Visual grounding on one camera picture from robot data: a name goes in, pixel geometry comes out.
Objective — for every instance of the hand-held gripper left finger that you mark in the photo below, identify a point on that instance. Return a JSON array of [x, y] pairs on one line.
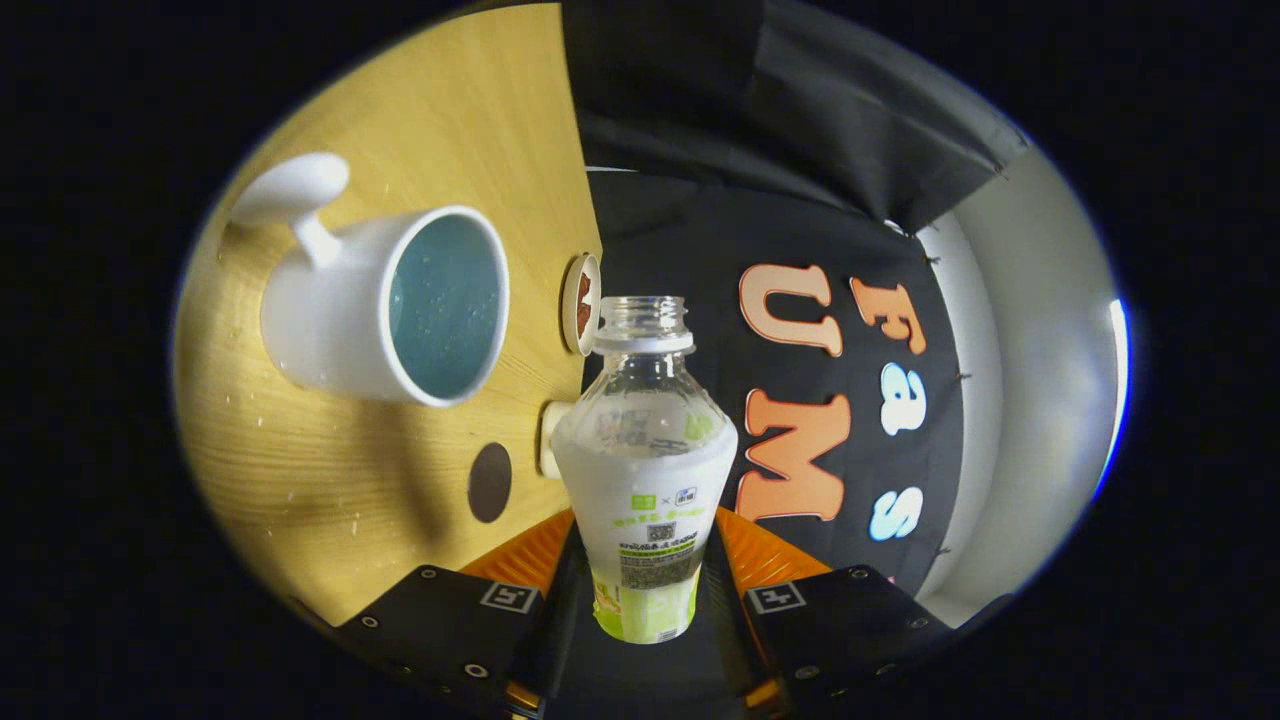
[[440, 620]]

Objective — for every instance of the white cup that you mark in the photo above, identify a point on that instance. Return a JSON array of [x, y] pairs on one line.
[[330, 320]]

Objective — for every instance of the black backdrop cloth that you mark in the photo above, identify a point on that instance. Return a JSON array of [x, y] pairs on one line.
[[680, 250]]

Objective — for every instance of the wooden table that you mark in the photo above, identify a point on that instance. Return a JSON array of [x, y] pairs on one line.
[[300, 480]]

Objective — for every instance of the cream white toaster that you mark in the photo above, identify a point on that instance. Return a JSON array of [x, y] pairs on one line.
[[552, 440]]

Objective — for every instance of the dark brown round coaster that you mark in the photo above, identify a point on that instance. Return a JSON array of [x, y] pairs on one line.
[[490, 482]]

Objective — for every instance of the small white bowl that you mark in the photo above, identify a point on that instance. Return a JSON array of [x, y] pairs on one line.
[[580, 300]]

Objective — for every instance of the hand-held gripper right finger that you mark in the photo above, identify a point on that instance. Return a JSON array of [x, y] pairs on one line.
[[850, 620]]

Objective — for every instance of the clear juice bottle green label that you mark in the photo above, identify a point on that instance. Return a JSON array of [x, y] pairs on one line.
[[645, 480]]

